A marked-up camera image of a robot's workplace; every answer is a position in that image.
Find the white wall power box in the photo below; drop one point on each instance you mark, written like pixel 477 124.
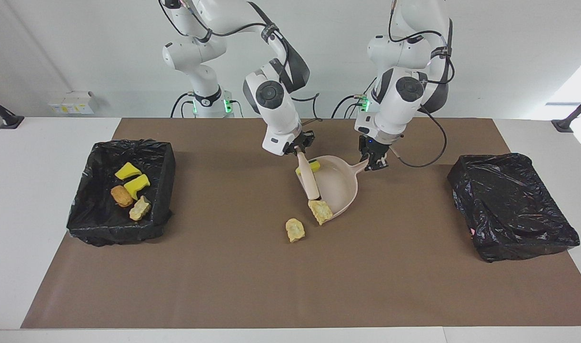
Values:
pixel 71 105

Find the brown oval sponge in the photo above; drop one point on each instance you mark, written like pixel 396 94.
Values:
pixel 122 196

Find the small beige sponge block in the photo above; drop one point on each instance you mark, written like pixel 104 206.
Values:
pixel 139 209

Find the green and yellow sponge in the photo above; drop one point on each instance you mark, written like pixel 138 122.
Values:
pixel 313 166

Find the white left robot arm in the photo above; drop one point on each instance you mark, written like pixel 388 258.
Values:
pixel 405 90

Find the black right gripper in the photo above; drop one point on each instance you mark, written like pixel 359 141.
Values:
pixel 305 139

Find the open bin with black bag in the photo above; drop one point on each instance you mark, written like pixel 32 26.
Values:
pixel 100 214

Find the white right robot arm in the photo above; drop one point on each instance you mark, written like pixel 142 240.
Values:
pixel 276 109

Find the brown table mat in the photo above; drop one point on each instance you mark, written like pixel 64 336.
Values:
pixel 290 286

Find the pink hand brush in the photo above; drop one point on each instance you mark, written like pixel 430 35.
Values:
pixel 310 183

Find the pink plastic dustpan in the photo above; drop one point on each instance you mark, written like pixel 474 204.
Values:
pixel 338 190

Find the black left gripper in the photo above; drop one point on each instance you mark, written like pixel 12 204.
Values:
pixel 376 146

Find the notched yellow sponge piece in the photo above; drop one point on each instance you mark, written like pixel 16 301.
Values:
pixel 137 185

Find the rounded beige sponge chunk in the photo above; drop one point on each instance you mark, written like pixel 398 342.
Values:
pixel 295 230

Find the angular beige sponge chunk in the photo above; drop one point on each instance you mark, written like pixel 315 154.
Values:
pixel 320 212

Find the closed black bag bin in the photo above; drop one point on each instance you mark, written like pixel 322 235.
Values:
pixel 509 205

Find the black clamp post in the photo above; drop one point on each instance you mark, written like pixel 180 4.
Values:
pixel 564 125
pixel 9 121

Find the wedge yellow sponge piece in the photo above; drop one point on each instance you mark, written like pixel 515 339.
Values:
pixel 127 171

